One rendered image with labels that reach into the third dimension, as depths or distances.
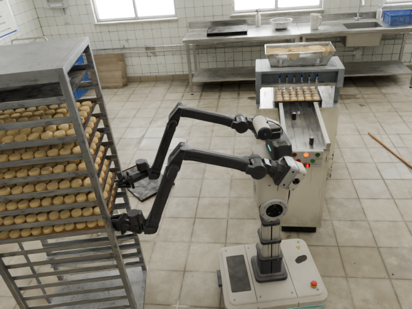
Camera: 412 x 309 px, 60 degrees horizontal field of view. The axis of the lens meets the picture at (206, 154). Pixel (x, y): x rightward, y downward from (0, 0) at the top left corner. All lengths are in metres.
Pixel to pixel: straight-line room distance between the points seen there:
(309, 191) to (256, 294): 0.91
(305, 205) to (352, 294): 0.70
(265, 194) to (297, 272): 0.76
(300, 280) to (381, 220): 1.19
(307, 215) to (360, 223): 0.54
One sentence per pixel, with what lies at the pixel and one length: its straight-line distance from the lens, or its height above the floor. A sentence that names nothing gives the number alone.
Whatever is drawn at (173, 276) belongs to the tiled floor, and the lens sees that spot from 2.88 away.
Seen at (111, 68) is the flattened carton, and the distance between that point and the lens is 6.57.
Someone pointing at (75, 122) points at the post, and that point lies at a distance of 1.56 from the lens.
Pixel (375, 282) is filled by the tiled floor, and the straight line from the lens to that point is 2.94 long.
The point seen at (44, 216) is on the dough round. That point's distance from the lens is 1.99.
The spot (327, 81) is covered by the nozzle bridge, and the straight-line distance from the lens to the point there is 3.24.
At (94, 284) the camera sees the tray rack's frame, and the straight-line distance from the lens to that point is 2.81.
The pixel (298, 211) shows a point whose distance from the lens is 2.97.
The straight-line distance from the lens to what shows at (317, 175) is 2.77.
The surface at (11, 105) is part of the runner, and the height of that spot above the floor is 1.68.
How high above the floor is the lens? 2.21
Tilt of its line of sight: 32 degrees down
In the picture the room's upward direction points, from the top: 5 degrees counter-clockwise
